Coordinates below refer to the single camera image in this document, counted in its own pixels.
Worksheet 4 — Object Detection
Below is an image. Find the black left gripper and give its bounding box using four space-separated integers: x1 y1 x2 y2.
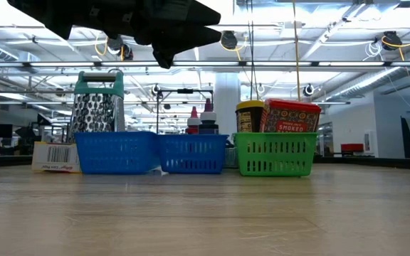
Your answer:
71 0 223 70

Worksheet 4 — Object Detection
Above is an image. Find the red food colouring bottle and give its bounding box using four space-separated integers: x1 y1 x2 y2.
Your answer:
186 105 202 135

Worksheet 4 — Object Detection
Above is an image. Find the purple food colouring bottle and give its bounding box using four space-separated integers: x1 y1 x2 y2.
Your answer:
199 97 221 135

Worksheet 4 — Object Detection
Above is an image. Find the yellow-lid dark jar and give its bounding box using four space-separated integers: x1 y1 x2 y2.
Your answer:
235 100 266 134

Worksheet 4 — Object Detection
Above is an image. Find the red smoked paprika tin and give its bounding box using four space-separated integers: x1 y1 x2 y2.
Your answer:
259 98 322 134

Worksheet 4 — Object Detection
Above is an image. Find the yellow Corn Pops cereal box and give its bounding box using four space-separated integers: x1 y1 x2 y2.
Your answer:
31 141 82 174

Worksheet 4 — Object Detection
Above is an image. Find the white round pillar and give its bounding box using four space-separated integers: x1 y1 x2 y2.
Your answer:
213 73 242 135

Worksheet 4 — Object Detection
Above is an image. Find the blue plastic basket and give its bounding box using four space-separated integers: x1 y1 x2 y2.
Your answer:
73 131 162 176
158 133 229 175

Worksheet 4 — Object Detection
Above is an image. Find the green plastic basket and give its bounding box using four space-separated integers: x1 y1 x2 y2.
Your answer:
232 131 319 178

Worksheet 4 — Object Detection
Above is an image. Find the red seat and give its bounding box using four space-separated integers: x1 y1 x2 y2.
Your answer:
340 142 365 154

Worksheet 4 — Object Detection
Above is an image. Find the black office chair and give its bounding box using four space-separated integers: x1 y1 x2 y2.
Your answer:
14 124 38 154

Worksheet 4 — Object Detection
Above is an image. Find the black computer monitor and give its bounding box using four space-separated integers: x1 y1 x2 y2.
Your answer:
0 123 14 139

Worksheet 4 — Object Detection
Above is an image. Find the black upright panel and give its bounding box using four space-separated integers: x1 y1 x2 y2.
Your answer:
400 115 410 159

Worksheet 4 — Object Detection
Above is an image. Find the large ceiling cable reel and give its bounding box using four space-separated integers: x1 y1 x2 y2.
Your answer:
381 30 404 50
220 30 239 50
105 35 135 60

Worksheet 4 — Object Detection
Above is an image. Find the black metal frame stand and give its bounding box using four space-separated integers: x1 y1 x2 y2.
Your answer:
154 87 215 133

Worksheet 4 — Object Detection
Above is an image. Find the metal box grater teal handle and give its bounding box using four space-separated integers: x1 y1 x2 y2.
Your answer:
66 70 126 134

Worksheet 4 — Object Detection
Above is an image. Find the black aluminium table frame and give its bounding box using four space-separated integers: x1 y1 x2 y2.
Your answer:
0 152 410 171

